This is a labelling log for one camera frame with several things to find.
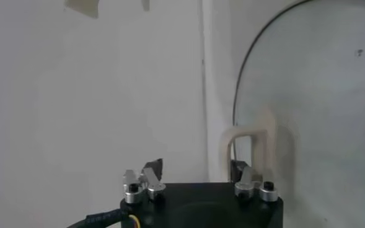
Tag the glass pot lid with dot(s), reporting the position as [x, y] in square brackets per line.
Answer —
[309, 93]

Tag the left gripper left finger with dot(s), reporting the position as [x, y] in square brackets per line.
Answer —
[152, 176]

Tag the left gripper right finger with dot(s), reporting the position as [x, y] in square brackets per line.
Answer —
[244, 189]

